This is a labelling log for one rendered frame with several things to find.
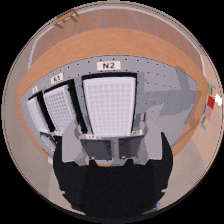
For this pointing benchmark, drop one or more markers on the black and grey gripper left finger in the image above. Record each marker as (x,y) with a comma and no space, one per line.
(69,152)

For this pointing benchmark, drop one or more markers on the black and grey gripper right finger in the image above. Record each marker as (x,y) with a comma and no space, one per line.
(155,151)

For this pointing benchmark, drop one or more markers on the white button panel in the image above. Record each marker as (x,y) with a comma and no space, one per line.
(50,159)

